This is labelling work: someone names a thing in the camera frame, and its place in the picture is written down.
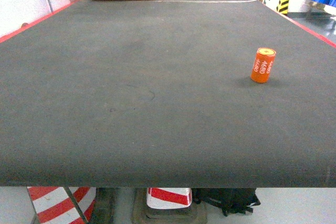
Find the orange 4680 cylinder cap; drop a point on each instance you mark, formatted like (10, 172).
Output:
(263, 63)

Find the red white cone middle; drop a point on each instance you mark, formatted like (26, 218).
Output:
(168, 198)

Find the black backpack on floor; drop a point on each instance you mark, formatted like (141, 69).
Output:
(229, 200)

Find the yellow black traffic cone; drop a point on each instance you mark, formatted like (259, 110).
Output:
(282, 7)

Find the red white striped barrier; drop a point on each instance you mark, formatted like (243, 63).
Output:
(63, 204)

